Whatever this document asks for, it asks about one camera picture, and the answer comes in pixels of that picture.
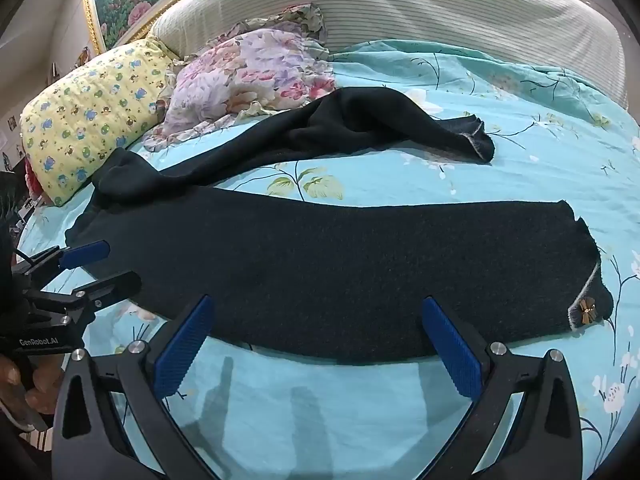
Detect black pants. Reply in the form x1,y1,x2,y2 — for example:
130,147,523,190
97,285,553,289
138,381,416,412
64,86,615,366

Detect striped padded headboard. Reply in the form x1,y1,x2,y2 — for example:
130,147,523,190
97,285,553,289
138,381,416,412
150,0,631,106

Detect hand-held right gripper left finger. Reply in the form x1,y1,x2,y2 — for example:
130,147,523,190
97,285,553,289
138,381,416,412
51,294,236,480

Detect yellow cartoon print pillow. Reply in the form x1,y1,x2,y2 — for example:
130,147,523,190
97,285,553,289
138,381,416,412
20,37,178,208

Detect person's left hand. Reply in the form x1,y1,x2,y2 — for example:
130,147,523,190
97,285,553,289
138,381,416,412
0,352,68,431

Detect pink floral ruffled pillow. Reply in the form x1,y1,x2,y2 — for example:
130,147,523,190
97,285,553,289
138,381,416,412
144,2,337,153

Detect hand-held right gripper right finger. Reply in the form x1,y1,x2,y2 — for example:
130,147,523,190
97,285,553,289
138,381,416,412
421,296,583,480

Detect red cloth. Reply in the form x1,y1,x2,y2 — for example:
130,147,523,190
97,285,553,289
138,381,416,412
24,160,43,201

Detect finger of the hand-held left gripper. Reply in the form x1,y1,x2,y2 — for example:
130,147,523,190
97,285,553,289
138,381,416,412
30,271,142,322
12,240,111,277

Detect turquoise floral bed sheet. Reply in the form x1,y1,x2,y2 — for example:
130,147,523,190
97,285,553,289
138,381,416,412
15,39,640,480

